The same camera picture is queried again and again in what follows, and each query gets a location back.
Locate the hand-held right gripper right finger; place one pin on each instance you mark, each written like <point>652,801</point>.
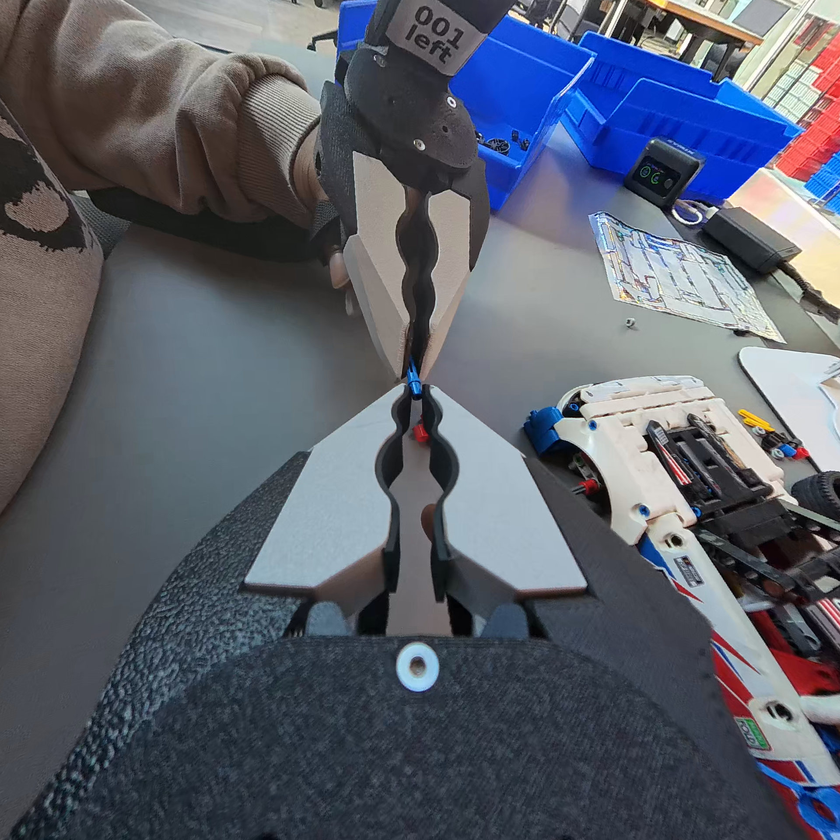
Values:
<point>512,525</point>

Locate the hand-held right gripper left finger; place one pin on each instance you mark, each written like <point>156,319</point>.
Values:
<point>315,525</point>

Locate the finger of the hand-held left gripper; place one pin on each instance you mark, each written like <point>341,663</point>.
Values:
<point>454,249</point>
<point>374,249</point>

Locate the red brick connector piece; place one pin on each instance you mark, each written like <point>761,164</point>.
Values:
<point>420,434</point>

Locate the blue connector pin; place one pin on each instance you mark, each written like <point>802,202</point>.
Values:
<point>414,382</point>

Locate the brick-built race car model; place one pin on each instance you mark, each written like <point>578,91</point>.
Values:
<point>630,420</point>

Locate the person's left forearm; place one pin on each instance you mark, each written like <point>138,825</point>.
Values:
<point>164,118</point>

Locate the person's left hand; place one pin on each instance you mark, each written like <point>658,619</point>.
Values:
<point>305,174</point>

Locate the blue plastic bin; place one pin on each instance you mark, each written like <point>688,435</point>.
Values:
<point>689,124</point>
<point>525,79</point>
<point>630,59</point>

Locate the black office chair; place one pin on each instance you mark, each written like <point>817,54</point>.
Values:
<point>197,229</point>

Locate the small black screen device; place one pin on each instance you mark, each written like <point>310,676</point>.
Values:
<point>663,174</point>

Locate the shiny sticker sheet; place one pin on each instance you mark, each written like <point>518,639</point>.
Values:
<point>682,275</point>

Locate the small yellow black brick assembly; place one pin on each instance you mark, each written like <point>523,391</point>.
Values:
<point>774,441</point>

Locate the black power adapter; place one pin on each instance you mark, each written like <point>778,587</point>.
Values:
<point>748,236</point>

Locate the wooden background table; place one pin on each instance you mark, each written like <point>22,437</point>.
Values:
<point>695,19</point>

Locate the black rubber tyre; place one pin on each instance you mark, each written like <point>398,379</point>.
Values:
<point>820,495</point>

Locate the person's beige hoodie torso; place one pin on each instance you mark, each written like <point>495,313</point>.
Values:
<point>39,328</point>

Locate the stack of red crates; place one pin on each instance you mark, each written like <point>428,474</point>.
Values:
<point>820,131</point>

